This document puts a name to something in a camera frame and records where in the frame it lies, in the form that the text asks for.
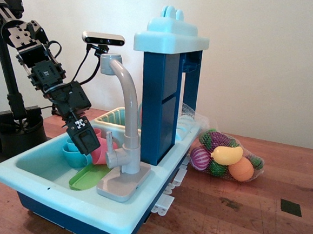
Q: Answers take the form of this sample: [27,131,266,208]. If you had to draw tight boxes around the pink toy cup rear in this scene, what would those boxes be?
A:
[93,128,102,137]

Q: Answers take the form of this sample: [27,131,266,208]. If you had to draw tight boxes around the teal toy cup rear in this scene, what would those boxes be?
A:
[66,138,78,152]

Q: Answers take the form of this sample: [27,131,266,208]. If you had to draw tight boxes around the mesh bag of toy food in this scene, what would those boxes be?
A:
[176,103,265,183]

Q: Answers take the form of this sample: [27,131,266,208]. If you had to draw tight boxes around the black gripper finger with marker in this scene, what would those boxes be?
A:
[65,116,101,155]

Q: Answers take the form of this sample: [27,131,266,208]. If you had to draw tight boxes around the pink toy cup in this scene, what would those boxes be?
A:
[91,137,108,165]
[93,128,102,137]

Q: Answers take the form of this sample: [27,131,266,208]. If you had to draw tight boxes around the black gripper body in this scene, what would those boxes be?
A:
[45,81,91,124]

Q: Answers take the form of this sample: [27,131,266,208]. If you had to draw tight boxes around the blue toy shelf tower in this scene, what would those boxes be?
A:
[134,5,210,166]

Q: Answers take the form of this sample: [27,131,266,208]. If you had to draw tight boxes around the pink toy cup front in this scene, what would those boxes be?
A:
[91,137,108,165]

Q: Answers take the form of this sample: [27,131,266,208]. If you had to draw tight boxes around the grey toy faucet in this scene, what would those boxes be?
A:
[97,54,151,203]

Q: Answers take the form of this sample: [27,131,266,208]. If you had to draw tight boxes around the yellow toy mango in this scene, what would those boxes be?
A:
[210,146,243,165]

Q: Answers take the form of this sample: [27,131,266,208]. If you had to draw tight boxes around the white plastic clips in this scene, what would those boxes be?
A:
[151,154,190,216]

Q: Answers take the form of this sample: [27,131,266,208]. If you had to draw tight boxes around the black camera cable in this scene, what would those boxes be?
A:
[69,44,102,88]

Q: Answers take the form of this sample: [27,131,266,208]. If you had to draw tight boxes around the orange toy fruit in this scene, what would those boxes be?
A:
[228,157,254,182]

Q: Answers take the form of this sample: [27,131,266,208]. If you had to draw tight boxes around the toy sink blue basin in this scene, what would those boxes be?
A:
[0,123,199,234]

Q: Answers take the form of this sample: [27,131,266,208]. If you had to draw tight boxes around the black tape patch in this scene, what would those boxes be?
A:
[280,198,302,217]

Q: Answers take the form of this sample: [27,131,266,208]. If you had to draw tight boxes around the teal toy cup front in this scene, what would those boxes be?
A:
[62,144,92,168]

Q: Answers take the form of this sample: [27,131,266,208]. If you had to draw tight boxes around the purple toy onion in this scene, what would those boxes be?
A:
[190,147,211,171]

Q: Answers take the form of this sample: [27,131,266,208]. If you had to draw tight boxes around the light blue toy plates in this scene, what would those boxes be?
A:
[175,115,196,142]

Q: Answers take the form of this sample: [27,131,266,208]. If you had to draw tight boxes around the teal toy cup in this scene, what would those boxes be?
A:
[66,138,78,152]
[62,144,92,168]

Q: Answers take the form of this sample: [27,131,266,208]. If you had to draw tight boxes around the grey depth camera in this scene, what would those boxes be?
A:
[82,31,125,46]

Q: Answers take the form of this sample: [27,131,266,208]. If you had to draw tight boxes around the green toy tray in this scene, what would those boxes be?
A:
[69,164,111,191]

